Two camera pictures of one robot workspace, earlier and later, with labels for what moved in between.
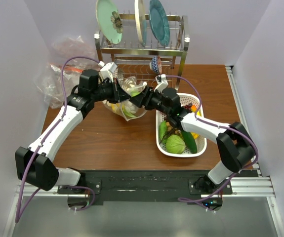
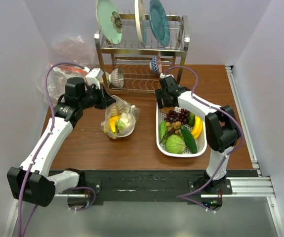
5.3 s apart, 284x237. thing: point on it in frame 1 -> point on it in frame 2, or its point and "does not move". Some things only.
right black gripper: (149, 94) -> (161, 94)
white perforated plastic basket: (185, 98) does not move
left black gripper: (118, 93) -> (105, 99)
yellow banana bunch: (114, 106) -> (113, 121)
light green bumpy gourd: (163, 132) does not move
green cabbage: (175, 144) does not move
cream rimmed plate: (141, 20) does not move
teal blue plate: (159, 22) does not move
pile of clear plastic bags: (50, 82) does not move
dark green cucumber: (189, 141) does not move
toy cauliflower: (129, 106) -> (124, 121)
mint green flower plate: (109, 20) does not move
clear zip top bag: (127, 108) -> (120, 118)
